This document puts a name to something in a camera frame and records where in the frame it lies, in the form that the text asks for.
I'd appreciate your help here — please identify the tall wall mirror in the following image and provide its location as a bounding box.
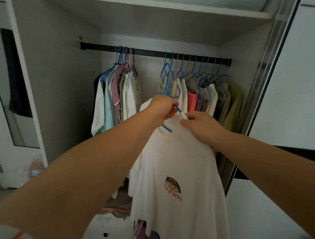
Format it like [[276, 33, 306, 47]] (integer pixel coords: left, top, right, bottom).
[[0, 27, 40, 149]]

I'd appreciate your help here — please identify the white wardrobe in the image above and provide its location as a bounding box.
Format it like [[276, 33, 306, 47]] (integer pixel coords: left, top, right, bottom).
[[5, 0, 301, 239]]

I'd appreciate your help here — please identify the pile of folded clothes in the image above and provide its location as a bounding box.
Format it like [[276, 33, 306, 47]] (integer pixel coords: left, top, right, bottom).
[[100, 177, 135, 220]]

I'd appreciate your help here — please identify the beige plastic hanger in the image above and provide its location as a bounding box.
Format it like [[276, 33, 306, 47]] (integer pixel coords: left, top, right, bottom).
[[184, 55, 197, 83]]

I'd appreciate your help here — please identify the person's right hand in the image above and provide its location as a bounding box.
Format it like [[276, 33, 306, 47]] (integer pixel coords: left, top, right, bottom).
[[179, 111, 226, 151]]

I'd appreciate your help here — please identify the grey red striped pajama shirt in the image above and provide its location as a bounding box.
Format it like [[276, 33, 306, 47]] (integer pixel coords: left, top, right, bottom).
[[0, 223, 34, 239]]

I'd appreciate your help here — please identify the purple patterned fabric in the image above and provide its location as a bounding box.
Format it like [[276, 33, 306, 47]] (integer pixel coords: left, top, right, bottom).
[[135, 220, 161, 239]]

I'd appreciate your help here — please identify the clear plastic bag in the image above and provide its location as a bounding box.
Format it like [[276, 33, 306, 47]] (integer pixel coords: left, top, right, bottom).
[[27, 154, 45, 180]]

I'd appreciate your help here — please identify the person's left forearm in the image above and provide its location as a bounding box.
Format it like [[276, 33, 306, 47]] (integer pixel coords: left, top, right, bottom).
[[0, 108, 160, 239]]

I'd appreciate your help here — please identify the white drawer unit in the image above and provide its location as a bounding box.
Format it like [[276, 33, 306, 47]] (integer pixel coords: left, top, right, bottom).
[[82, 213, 135, 239]]

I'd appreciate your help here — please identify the person's left hand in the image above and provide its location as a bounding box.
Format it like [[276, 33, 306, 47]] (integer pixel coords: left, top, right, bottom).
[[145, 95, 181, 128]]

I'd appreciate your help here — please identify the black clothes rail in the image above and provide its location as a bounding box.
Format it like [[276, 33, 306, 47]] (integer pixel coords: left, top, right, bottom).
[[80, 42, 233, 67]]

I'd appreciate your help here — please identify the person's right forearm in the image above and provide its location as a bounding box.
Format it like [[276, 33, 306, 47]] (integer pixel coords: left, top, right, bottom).
[[211, 130, 315, 237]]

